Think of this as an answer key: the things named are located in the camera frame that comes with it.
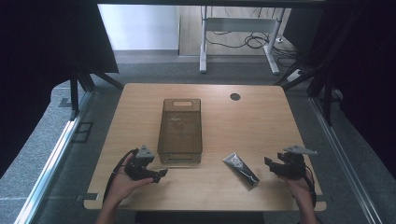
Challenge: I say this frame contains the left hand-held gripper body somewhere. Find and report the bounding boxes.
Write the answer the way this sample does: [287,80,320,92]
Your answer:
[124,145,157,182]

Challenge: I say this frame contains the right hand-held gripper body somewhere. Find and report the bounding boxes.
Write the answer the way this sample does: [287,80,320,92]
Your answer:
[273,145,318,181]

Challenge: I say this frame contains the person's right hand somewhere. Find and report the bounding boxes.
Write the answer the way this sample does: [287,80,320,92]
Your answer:
[278,169,315,201]

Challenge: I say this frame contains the person's left hand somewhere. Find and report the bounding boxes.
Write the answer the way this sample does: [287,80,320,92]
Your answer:
[105,153,155,207]

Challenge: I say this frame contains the black squeeze tube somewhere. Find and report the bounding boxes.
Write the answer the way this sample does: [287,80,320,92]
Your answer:
[221,152,261,189]

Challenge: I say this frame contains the transparent brown plastic basket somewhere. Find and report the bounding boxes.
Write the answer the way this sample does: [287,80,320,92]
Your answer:
[156,98,204,165]

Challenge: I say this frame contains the black metal stand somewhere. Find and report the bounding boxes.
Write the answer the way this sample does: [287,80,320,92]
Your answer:
[274,55,334,127]
[68,63,125,121]

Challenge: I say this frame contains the white power strip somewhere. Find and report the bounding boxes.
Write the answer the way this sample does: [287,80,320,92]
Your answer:
[286,68,304,83]

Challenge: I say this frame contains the black curtain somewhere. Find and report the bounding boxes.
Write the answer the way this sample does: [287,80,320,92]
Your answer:
[0,0,120,179]
[281,0,396,180]

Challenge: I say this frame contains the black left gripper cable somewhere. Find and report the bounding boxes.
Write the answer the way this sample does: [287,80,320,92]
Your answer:
[103,148,140,202]

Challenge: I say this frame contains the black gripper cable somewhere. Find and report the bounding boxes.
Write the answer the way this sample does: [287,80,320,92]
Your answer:
[103,148,140,202]
[304,164,318,209]

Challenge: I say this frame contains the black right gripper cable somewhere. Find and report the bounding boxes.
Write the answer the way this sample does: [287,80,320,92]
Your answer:
[304,164,318,209]

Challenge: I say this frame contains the silver metal floor rail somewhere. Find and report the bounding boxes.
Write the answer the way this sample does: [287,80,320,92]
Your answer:
[13,91,96,224]
[309,90,384,224]

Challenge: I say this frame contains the black floor cables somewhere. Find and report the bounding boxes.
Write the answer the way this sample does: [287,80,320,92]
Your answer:
[205,7,302,68]

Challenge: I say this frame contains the white metal desk frame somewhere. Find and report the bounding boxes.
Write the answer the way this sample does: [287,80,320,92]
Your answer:
[199,5,286,76]

